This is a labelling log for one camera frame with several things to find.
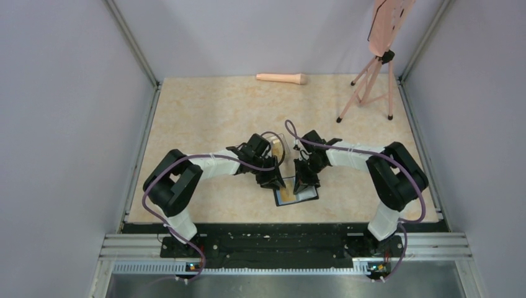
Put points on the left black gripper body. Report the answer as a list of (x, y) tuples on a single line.
[(265, 177)]

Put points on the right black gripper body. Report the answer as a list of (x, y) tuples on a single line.
[(314, 168)]

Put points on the single gold credit card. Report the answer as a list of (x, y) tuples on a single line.
[(285, 195)]

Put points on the gold credit card stack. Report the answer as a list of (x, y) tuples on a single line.
[(277, 149)]

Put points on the clear plastic card box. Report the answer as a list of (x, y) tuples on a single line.
[(269, 136)]

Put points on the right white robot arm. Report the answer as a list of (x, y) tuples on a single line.
[(396, 176)]

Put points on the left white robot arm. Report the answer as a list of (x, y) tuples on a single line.
[(172, 183)]

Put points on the pink microphone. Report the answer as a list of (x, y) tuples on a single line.
[(299, 78)]

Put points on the pink tripod stand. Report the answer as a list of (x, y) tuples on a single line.
[(366, 80)]

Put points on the pink board on tripod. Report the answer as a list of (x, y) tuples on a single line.
[(387, 19)]

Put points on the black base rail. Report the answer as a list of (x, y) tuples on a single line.
[(273, 245)]

